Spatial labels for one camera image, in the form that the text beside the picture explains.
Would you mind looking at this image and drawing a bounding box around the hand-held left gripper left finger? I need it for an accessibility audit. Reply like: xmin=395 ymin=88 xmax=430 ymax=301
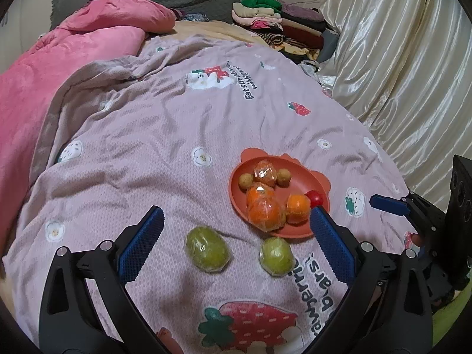
xmin=39 ymin=205 xmax=178 ymax=354

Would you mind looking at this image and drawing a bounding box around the green pear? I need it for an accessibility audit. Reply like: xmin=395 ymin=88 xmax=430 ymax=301
xmin=185 ymin=226 xmax=231 ymax=274
xmin=259 ymin=237 xmax=294 ymax=277

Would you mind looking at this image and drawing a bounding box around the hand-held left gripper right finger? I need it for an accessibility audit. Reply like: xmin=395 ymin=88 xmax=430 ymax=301
xmin=306 ymin=206 xmax=437 ymax=354

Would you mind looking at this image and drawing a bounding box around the cream satin curtain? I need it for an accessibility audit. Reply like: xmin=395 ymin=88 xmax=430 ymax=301
xmin=317 ymin=0 xmax=472 ymax=207

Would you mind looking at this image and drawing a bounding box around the dark patterned cloth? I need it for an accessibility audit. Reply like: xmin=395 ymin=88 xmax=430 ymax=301
xmin=173 ymin=7 xmax=209 ymax=23

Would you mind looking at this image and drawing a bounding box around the lilac printed blanket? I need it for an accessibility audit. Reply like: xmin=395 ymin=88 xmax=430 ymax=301
xmin=0 ymin=33 xmax=436 ymax=354

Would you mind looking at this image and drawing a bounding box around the orange-red bear-shaped plate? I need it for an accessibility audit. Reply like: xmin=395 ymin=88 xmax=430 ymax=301
xmin=227 ymin=148 xmax=330 ymax=238

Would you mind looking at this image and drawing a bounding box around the stack of folded clothes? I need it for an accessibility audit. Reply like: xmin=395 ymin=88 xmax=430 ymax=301
xmin=232 ymin=0 xmax=336 ymax=63

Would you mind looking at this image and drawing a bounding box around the beige bed sheet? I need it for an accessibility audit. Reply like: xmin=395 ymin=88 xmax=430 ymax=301
xmin=173 ymin=20 xmax=266 ymax=45

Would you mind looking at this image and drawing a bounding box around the pink quilt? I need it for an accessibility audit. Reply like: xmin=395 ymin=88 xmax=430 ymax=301
xmin=0 ymin=0 xmax=177 ymax=207

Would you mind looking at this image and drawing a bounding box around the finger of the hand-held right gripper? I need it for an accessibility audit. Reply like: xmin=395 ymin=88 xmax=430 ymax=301
xmin=370 ymin=191 xmax=448 ymax=237

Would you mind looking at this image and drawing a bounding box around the large orange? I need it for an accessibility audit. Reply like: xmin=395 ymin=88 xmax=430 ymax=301
xmin=248 ymin=197 xmax=286 ymax=232

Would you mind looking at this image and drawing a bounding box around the small red tomato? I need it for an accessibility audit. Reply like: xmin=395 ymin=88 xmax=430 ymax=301
xmin=305 ymin=190 xmax=324 ymax=209

